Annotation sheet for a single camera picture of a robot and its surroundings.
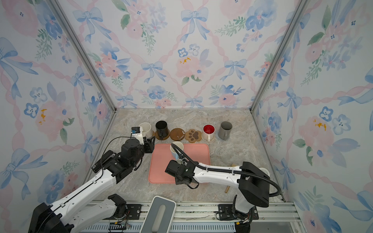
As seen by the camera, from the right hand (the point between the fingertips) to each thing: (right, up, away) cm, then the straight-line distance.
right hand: (181, 177), depth 81 cm
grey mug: (+28, +26, +14) cm, 40 cm away
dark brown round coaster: (-4, +22, +25) cm, 34 cm away
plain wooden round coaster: (-18, +21, +21) cm, 35 cm away
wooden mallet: (+26, -7, +1) cm, 27 cm away
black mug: (-14, +26, +17) cm, 34 cm away
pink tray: (-14, +9, +11) cm, 20 cm away
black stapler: (-49, +5, +7) cm, 50 cm away
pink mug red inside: (+18, +25, +22) cm, 38 cm away
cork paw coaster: (+7, +21, +23) cm, 32 cm away
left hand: (-16, +23, -2) cm, 28 cm away
